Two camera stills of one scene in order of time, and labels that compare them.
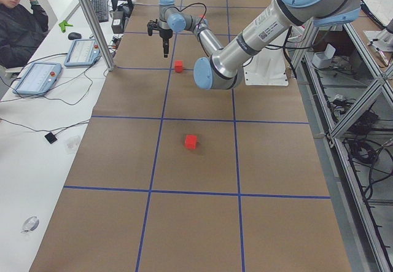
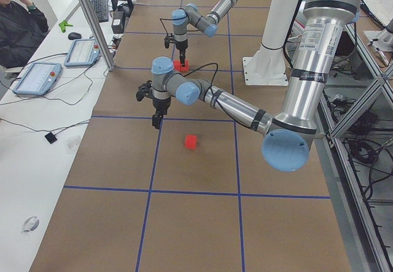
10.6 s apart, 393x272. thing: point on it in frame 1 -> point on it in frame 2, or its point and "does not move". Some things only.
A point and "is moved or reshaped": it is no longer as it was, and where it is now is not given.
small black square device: x=51 y=137 does not move
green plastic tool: x=63 y=24 does not move
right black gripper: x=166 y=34 -> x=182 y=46
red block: x=178 y=66 is moved or reshaped
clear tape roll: x=31 y=224 does not move
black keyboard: x=100 y=5 does not move
